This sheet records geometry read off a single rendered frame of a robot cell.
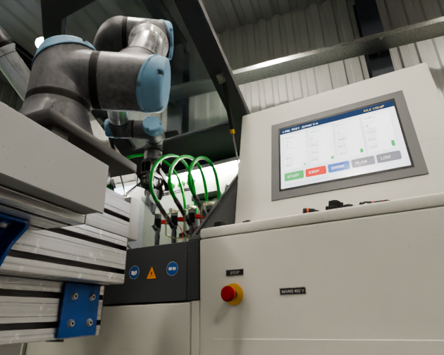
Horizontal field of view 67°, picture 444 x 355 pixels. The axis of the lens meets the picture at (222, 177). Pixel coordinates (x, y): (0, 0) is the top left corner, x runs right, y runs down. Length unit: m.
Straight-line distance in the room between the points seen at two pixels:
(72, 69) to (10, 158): 0.36
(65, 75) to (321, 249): 0.64
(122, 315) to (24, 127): 0.78
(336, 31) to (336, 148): 5.71
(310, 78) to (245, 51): 1.51
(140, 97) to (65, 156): 0.30
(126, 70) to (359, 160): 0.77
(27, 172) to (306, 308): 0.64
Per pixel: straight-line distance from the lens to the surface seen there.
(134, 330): 1.06
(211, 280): 0.92
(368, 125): 1.24
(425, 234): 0.82
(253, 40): 7.12
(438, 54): 6.49
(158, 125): 1.34
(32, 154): 0.40
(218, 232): 0.93
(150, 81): 0.68
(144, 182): 1.36
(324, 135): 1.25
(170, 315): 0.98
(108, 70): 0.70
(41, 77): 0.71
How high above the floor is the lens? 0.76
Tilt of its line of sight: 22 degrees up
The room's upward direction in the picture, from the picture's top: 2 degrees counter-clockwise
